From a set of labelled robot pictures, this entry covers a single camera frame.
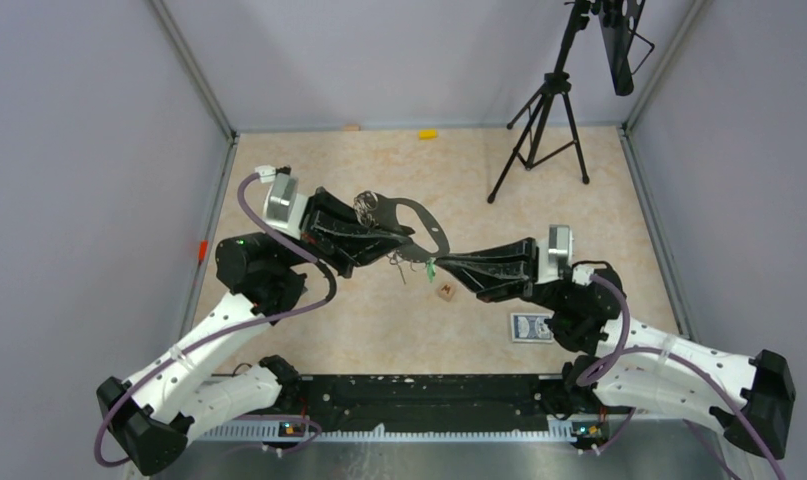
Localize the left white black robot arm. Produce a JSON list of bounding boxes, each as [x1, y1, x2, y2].
[[97, 189, 412, 476]]

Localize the orange red wall clip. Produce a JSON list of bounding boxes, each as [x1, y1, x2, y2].
[[197, 240, 209, 262]]

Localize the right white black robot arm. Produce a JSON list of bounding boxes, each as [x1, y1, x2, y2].
[[429, 225, 796, 460]]

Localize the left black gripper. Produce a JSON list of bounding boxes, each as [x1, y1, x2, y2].
[[268, 185, 415, 277]]

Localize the yellow block at back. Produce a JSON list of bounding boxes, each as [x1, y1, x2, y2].
[[418, 129, 438, 140]]

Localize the metal key holder plate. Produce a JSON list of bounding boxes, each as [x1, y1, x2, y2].
[[353, 190, 450, 271]]

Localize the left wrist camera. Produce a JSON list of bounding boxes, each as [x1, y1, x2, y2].
[[254, 165, 308, 239]]

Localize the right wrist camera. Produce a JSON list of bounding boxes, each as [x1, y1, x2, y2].
[[535, 224, 574, 285]]

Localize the blue playing card deck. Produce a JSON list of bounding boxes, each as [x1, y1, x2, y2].
[[509, 313, 554, 344]]

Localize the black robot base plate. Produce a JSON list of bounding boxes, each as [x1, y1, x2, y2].
[[250, 374, 628, 433]]

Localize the white slotted cable duct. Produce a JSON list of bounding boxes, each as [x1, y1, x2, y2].
[[197, 420, 576, 446]]

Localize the wooden letter cube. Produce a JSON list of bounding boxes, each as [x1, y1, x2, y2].
[[436, 283, 457, 302]]

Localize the green key tag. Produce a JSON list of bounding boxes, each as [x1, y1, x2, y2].
[[426, 259, 436, 283]]

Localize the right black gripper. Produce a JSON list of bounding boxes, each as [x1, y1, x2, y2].
[[435, 235, 570, 313]]

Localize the black tripod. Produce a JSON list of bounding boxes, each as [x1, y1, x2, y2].
[[487, 0, 657, 205]]

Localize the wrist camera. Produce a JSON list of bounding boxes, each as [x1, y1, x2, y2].
[[535, 224, 574, 285], [254, 165, 308, 239]]

